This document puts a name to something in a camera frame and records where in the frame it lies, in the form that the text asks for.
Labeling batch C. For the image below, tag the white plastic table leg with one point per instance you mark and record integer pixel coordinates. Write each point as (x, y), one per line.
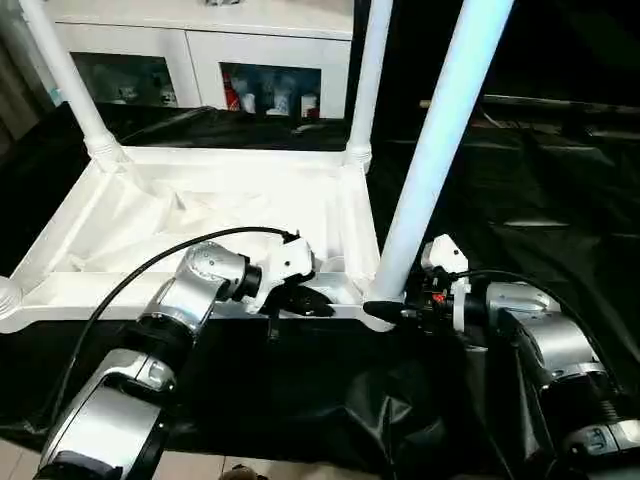
(370, 75)
(65, 75)
(440, 150)
(7, 300)

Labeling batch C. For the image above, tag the grey curtain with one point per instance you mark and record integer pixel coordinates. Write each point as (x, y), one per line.
(20, 75)

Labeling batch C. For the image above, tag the white plastic table top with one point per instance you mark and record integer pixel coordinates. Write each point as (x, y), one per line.
(200, 175)

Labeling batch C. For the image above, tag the small grey patterned ornament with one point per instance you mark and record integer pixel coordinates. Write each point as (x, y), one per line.
(220, 2)

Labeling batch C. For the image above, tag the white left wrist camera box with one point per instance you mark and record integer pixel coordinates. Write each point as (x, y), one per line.
(285, 265)

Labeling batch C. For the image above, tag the white glass-door cabinet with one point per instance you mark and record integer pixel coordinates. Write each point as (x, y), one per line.
(225, 40)

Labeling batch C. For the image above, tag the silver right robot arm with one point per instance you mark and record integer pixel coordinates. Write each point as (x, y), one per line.
(545, 325)

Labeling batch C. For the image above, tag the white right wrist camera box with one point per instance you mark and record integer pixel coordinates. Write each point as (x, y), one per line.
(445, 252)

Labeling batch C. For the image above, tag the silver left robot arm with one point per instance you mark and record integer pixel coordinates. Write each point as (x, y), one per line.
(190, 295)

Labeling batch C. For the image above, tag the black backdrop cloth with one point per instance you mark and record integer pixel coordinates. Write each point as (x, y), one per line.
(565, 45)

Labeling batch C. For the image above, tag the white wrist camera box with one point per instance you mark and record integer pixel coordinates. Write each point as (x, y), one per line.
(285, 265)
(445, 252)

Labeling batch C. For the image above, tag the black plastic sheet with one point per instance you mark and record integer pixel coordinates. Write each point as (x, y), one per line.
(550, 225)

